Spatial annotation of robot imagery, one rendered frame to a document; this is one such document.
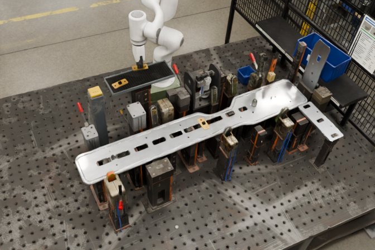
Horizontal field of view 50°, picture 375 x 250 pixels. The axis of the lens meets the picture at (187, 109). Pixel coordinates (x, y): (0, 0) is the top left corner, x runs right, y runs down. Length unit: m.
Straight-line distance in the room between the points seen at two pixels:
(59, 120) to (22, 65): 1.63
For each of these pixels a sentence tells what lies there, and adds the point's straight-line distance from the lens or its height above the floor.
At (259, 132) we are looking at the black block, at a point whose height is 0.99.
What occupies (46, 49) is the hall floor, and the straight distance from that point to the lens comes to 4.36.
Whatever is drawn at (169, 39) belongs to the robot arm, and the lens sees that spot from 2.44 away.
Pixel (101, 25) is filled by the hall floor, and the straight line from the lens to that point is 4.58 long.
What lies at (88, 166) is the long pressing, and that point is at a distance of 2.06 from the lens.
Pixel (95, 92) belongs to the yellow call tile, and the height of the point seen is 1.16.
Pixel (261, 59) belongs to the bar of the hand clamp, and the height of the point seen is 1.18.
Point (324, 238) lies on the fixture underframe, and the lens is 2.90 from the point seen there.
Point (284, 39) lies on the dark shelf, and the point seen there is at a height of 1.03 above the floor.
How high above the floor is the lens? 2.69
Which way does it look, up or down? 48 degrees down
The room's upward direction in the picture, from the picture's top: 5 degrees clockwise
